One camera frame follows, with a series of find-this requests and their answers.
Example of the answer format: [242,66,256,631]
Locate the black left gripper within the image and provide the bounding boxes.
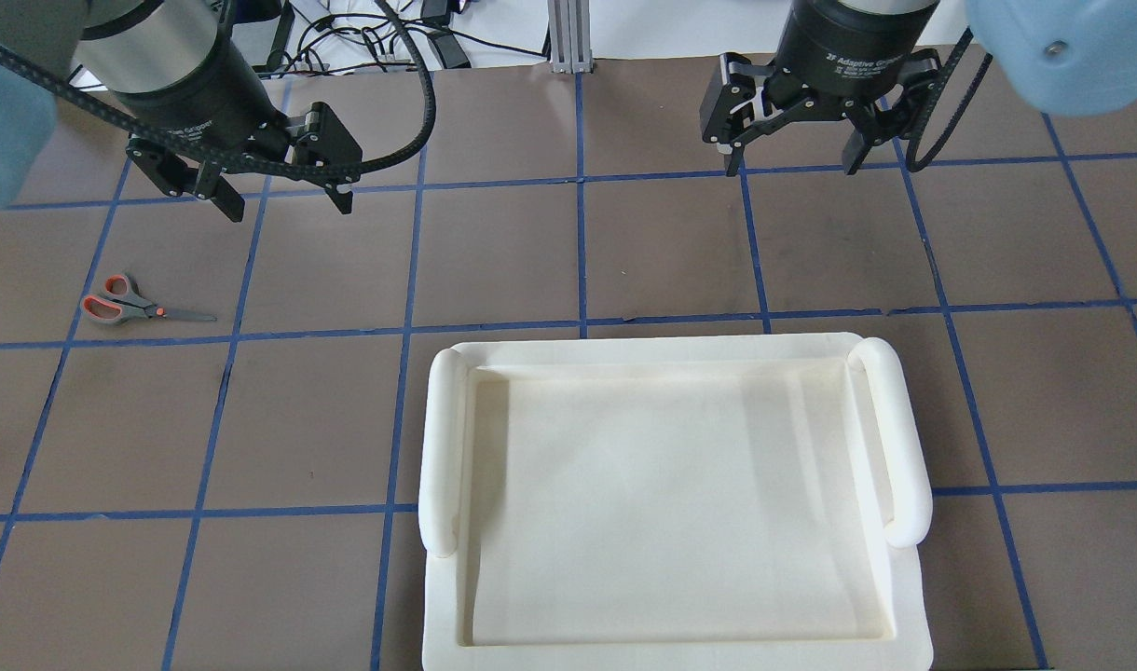
[82,1,363,224]

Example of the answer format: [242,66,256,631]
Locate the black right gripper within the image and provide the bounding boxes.
[700,1,941,177]

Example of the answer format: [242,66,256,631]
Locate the orange grey scissors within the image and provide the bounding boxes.
[80,273,216,324]

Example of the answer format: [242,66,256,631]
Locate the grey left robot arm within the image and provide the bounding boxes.
[0,1,363,221]

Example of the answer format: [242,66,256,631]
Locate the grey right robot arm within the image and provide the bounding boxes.
[699,1,1137,177]

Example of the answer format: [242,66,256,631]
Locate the white plastic tray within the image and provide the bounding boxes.
[417,333,933,670]

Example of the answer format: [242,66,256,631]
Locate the black braided left cable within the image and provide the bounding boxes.
[0,0,435,183]

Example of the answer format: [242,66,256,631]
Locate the aluminium frame post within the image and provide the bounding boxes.
[546,0,595,74]

